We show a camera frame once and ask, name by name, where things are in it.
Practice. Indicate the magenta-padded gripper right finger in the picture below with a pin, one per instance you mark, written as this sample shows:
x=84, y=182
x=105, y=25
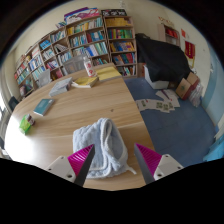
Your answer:
x=156, y=165

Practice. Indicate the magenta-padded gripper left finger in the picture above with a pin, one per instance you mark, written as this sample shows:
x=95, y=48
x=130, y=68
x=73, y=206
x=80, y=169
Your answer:
x=66, y=166

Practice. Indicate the light blue knitted towel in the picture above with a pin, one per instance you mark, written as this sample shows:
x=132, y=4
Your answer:
x=103, y=146

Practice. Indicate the green plastic bag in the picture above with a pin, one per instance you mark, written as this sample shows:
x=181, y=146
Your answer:
x=24, y=126

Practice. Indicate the scattered paper sheets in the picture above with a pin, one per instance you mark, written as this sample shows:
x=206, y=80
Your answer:
x=156, y=105

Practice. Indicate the teal book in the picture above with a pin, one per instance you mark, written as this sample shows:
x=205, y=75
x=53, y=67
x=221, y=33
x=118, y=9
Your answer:
x=43, y=106

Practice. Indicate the grey book stack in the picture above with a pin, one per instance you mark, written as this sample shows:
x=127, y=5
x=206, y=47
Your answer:
x=60, y=86

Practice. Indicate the dark office chair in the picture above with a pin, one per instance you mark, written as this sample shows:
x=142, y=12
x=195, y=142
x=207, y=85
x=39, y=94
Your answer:
x=13, y=102

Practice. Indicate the cardboard box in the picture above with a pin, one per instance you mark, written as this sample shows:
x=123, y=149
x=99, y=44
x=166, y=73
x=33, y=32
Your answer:
x=186, y=86

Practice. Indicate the white box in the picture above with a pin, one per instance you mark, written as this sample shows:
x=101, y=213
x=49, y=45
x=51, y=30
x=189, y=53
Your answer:
x=155, y=80

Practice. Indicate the thin yellow book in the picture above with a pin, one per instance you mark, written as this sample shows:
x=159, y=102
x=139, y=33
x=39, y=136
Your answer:
x=85, y=82

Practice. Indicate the grey mesh chair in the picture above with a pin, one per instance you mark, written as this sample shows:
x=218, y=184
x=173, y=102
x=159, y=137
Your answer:
x=44, y=78
x=75, y=64

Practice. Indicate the large yellow book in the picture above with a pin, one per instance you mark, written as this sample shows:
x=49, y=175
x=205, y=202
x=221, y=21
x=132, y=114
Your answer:
x=108, y=73

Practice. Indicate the black cloth cover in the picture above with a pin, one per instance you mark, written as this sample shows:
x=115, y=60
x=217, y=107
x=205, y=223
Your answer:
x=163, y=58

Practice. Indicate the wooden bookshelf unit with books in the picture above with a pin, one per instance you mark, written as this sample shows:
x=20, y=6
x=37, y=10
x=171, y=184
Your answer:
x=100, y=36

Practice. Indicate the red wall banner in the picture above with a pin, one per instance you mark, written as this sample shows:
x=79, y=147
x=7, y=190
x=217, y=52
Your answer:
x=190, y=51

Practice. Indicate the small wall shelf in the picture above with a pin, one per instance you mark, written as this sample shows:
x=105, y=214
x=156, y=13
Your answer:
x=169, y=33

